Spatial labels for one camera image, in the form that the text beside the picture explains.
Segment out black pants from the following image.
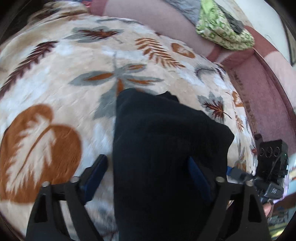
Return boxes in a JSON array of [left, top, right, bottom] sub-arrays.
[[112, 89, 234, 240]]

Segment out right hand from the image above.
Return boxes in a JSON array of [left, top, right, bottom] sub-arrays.
[[263, 202, 274, 218]]

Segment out pink quilted bedspread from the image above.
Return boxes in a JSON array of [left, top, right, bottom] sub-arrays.
[[90, 1, 295, 155]]

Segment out leaf-patterned fleece blanket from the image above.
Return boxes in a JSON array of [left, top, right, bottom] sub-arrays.
[[1, 1, 257, 240]]

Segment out dark grey cloth on quilt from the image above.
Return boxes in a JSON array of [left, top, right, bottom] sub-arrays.
[[218, 5, 244, 35]]

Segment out green patterned folded quilt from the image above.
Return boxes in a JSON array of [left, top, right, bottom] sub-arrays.
[[196, 1, 255, 51]]

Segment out grey quilted pillow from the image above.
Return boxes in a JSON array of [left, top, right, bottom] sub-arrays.
[[164, 0, 201, 25]]

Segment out black camera box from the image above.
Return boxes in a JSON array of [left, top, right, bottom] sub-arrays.
[[256, 140, 288, 186]]

